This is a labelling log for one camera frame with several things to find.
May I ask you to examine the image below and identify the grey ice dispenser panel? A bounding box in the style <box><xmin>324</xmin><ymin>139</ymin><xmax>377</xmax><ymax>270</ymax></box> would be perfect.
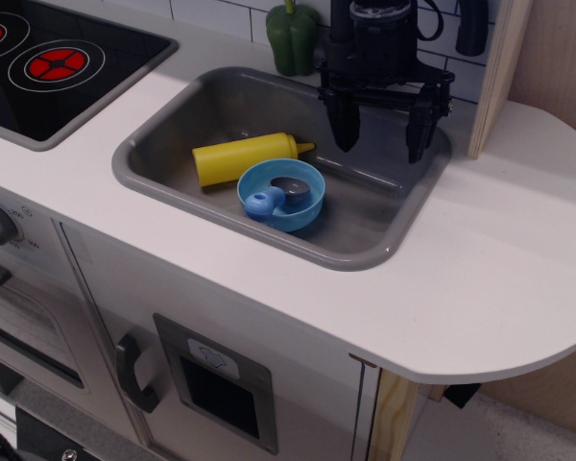
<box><xmin>154</xmin><ymin>313</ymin><xmax>278</xmax><ymax>455</ymax></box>

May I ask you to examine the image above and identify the black cable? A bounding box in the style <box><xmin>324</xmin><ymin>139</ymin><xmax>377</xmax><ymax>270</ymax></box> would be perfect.
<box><xmin>416</xmin><ymin>0</ymin><xmax>445</xmax><ymax>42</ymax></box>

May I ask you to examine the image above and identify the grey toy sink basin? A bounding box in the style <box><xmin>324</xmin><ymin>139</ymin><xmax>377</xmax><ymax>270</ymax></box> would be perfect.
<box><xmin>112</xmin><ymin>67</ymin><xmax>451</xmax><ymax>271</ymax></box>

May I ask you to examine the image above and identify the black toy faucet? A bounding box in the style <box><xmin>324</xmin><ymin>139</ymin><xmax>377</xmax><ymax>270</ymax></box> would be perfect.
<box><xmin>455</xmin><ymin>0</ymin><xmax>489</xmax><ymax>57</ymax></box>

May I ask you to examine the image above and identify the grey cabinet door handle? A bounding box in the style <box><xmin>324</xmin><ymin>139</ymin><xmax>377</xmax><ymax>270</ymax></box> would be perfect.
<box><xmin>114</xmin><ymin>334</ymin><xmax>159</xmax><ymax>414</ymax></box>

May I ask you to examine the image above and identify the white toy oven door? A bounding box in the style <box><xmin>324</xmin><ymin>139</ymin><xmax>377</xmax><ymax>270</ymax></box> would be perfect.
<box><xmin>0</xmin><ymin>245</ymin><xmax>137</xmax><ymax>440</ymax></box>

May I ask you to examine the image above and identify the black toy stovetop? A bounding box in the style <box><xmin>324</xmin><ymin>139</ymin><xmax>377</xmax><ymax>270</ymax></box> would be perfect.
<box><xmin>0</xmin><ymin>1</ymin><xmax>178</xmax><ymax>152</ymax></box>

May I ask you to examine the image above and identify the light blue plastic bowl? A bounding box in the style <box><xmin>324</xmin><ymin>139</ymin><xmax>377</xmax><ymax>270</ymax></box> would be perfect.
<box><xmin>237</xmin><ymin>158</ymin><xmax>325</xmax><ymax>232</ymax></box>

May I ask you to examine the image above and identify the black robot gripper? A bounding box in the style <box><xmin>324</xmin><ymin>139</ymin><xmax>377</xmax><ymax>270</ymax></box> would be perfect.
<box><xmin>319</xmin><ymin>1</ymin><xmax>454</xmax><ymax>164</ymax></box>

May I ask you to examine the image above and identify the green toy bell pepper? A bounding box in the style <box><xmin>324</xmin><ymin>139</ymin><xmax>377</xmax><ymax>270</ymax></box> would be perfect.
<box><xmin>266</xmin><ymin>0</ymin><xmax>319</xmax><ymax>77</ymax></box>

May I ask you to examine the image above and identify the white toy fridge door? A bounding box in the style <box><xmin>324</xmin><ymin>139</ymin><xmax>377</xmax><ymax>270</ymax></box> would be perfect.
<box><xmin>62</xmin><ymin>225</ymin><xmax>376</xmax><ymax>460</ymax></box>

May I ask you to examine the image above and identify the blue and grey toy spoon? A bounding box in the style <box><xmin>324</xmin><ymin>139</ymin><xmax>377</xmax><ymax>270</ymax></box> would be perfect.
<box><xmin>245</xmin><ymin>177</ymin><xmax>311</xmax><ymax>222</ymax></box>

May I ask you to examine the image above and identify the yellow toy mustard bottle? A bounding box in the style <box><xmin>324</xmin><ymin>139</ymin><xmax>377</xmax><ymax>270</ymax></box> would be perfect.
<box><xmin>192</xmin><ymin>133</ymin><xmax>316</xmax><ymax>187</ymax></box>

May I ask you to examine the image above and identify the light wooden side panel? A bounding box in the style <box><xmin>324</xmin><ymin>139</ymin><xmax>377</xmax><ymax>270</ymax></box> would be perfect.
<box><xmin>468</xmin><ymin>0</ymin><xmax>533</xmax><ymax>159</ymax></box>

